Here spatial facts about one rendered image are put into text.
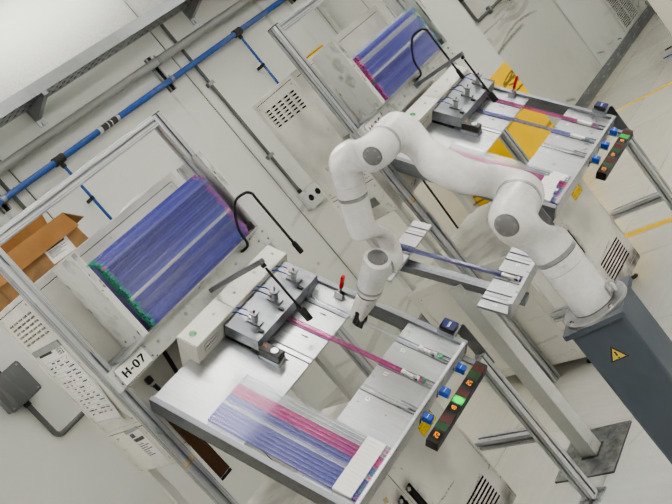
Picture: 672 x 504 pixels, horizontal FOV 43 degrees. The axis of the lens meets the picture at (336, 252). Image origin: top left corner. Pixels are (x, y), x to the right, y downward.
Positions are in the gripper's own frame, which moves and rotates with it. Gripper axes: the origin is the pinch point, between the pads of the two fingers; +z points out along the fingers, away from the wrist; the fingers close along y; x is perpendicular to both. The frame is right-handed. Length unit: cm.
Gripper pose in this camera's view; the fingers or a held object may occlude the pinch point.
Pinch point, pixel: (360, 320)
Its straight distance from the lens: 275.3
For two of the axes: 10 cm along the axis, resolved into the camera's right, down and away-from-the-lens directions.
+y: -5.3, 5.9, -6.1
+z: -1.4, 6.5, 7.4
